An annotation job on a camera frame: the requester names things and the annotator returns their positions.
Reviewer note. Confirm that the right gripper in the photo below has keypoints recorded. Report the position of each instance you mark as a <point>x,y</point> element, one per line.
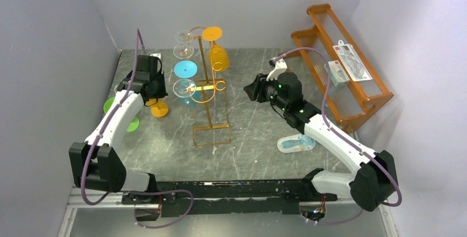
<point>260,89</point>

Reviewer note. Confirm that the orange plastic goblet front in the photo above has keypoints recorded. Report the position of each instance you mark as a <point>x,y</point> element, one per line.
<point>217,55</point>

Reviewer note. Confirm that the orange plastic goblet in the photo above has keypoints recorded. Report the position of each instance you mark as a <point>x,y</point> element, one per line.
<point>217,55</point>
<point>157,107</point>

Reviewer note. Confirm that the clear flute glass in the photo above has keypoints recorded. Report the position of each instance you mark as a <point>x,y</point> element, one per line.
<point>185,90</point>

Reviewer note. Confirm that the blue plastic goblet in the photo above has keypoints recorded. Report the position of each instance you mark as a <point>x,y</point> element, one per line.
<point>185,69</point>

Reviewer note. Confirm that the clear wine glass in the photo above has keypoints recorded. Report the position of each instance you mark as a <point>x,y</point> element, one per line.
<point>183,51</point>
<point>184,37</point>

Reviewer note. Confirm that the green plastic goblet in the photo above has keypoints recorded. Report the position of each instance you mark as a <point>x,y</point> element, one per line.
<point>135,121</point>

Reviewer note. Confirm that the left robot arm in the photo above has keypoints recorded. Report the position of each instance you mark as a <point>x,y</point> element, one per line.
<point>96,159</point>

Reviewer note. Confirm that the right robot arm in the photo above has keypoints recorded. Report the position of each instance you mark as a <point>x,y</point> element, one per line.
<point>372,176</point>

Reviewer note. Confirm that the toothbrush blister pack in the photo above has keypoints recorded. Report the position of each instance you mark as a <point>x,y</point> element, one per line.
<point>295,143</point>

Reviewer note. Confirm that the small teal box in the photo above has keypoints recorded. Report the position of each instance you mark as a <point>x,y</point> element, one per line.
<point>337,73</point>

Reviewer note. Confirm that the orange wooden shelf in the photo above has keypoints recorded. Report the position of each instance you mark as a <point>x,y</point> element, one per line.
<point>355,90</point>

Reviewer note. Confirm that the white blister package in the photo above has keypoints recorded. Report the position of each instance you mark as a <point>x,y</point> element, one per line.
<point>354,66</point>

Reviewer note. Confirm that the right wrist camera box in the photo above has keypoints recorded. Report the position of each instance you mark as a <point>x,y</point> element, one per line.
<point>279,67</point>

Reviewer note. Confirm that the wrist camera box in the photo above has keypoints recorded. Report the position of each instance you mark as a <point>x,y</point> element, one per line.
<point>158,55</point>
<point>279,67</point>

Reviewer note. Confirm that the gold wire wine glass rack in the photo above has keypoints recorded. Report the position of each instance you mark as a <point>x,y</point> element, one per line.
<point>208,87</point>

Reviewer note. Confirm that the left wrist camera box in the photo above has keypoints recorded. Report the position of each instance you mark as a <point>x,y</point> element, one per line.
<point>158,55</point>

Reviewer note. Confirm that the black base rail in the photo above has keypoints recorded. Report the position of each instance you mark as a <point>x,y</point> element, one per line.
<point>225,197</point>

